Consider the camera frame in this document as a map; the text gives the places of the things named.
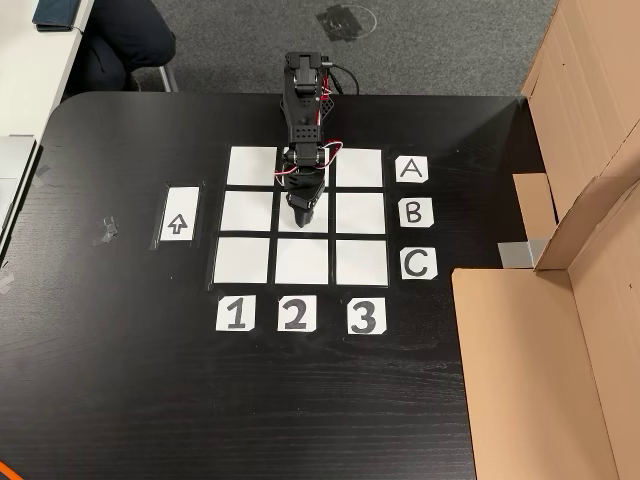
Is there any paper sheet number 2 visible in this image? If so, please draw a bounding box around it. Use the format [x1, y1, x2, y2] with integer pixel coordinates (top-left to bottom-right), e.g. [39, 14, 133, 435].
[277, 294, 318, 333]

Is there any paper sheet letter A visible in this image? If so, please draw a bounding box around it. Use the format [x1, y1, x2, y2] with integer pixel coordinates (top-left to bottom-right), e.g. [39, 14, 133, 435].
[395, 155, 430, 184]

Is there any paper sheet number 3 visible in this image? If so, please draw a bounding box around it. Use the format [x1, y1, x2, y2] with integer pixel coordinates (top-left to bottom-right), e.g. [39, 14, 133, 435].
[347, 297, 388, 336]

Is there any paper sheet letter B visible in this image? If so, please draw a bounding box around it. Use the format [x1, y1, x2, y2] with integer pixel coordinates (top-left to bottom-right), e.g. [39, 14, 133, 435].
[398, 198, 435, 229]

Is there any white paper arrow sheet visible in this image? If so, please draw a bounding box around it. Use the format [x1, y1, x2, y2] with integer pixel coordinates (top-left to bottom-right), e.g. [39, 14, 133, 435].
[159, 186, 200, 243]

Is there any paper sheet number 1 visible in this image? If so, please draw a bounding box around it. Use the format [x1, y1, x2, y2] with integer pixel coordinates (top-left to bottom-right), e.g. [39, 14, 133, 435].
[215, 294, 258, 332]

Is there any paper sheet letter C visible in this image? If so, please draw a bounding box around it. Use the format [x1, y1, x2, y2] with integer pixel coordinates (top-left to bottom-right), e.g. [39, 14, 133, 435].
[400, 248, 439, 281]

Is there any black floor tape patch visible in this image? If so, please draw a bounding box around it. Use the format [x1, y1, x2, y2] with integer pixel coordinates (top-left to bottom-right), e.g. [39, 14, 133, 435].
[315, 3, 377, 45]

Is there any metal chair leg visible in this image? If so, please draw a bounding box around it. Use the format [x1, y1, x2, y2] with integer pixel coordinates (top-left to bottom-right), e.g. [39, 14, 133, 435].
[157, 62, 180, 94]

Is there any person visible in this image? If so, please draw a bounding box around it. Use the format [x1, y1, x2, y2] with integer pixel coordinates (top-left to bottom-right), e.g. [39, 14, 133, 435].
[82, 0, 177, 92]

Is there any brown cardboard panel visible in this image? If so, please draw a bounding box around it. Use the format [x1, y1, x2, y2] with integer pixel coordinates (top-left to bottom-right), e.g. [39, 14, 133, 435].
[512, 0, 640, 241]
[451, 149, 640, 480]

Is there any white desk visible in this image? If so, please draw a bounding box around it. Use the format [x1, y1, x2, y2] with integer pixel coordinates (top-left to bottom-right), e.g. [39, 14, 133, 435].
[0, 0, 96, 139]

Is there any dark blue notebook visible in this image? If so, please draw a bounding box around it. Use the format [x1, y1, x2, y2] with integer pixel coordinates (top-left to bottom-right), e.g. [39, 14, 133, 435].
[32, 0, 82, 33]

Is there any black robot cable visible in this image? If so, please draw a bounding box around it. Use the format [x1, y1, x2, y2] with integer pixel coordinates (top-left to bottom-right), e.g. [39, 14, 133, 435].
[327, 62, 361, 96]

